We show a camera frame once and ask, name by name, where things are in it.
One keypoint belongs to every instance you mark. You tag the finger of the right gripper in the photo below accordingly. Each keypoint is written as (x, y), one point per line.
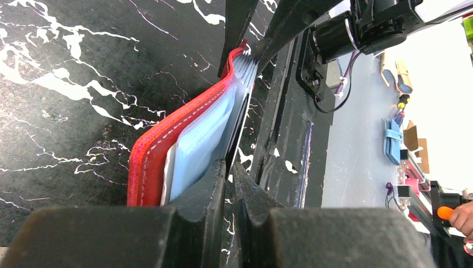
(238, 15)

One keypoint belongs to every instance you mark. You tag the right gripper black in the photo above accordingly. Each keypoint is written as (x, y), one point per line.
(369, 27)

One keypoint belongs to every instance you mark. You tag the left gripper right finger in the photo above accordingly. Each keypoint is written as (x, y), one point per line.
(272, 235)

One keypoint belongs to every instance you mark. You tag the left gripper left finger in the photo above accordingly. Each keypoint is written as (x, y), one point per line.
(184, 233)

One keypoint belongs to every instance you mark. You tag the red leather card holder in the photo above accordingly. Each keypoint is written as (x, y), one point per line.
(176, 152)

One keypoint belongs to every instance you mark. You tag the blue card holder background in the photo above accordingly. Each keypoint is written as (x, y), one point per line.
(393, 138)

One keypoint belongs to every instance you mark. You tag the person hand in background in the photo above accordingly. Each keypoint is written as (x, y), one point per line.
(461, 219)

